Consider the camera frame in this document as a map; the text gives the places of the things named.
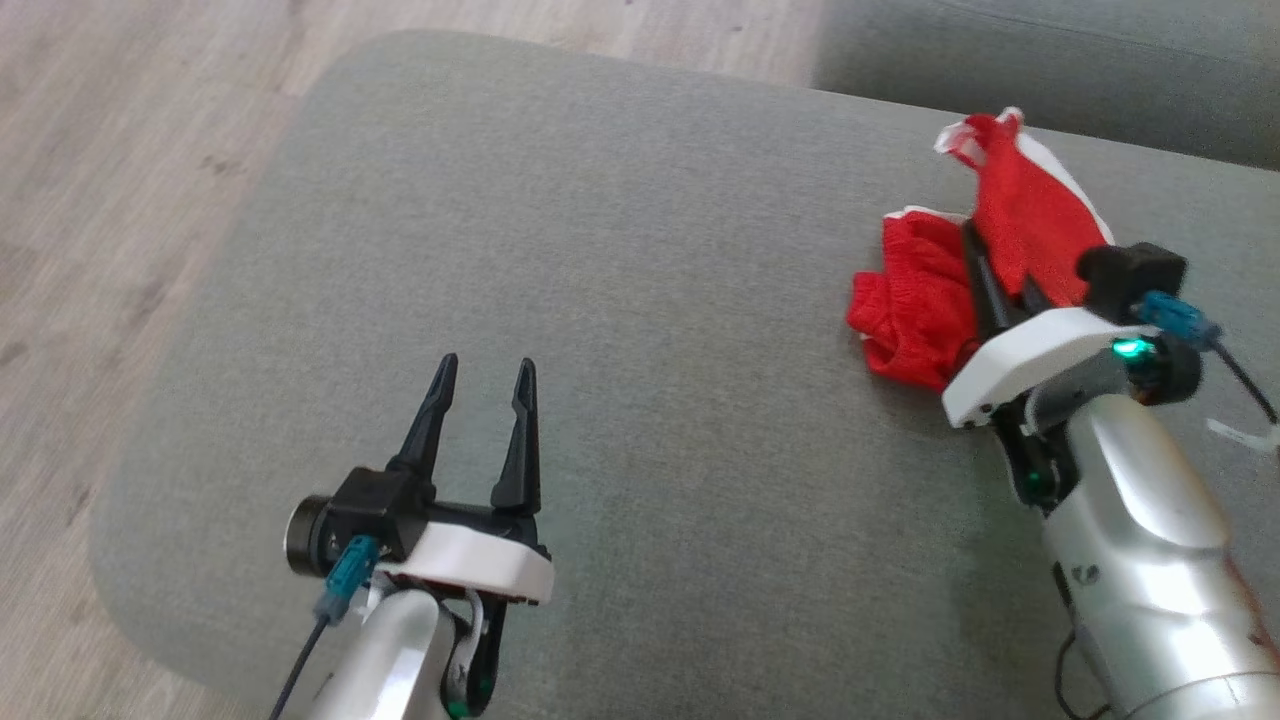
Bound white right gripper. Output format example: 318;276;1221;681
940;220;1161;431

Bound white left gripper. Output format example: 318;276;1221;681
375;352;556;606

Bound red shorts with white stripe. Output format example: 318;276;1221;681
845;105;1116;393

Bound grey fabric sofa seat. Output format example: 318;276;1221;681
90;28;1280;720

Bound grey fabric sofa section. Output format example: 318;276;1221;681
812;0;1280;171

